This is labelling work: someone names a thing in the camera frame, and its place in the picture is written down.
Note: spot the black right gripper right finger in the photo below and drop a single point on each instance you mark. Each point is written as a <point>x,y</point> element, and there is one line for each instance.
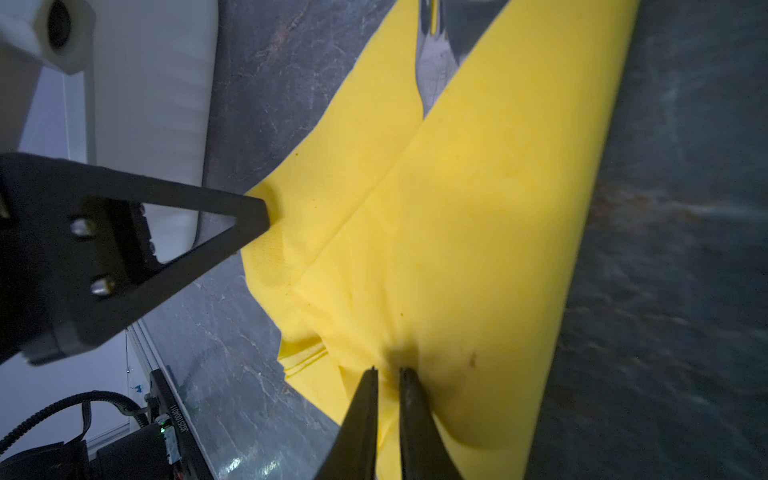
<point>422,451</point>

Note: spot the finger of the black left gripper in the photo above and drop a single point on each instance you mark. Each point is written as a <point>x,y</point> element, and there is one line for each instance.
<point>77,258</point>

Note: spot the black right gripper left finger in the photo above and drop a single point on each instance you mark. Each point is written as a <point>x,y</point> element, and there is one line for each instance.
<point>353,453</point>

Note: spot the yellow paper napkin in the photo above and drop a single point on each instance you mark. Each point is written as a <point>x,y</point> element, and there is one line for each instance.
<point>443,240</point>

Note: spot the silver fork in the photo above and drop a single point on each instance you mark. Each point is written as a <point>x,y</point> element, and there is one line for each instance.
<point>435,64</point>

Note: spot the white plastic cutlery tray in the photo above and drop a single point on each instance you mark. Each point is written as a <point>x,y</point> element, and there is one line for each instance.
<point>142,103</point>

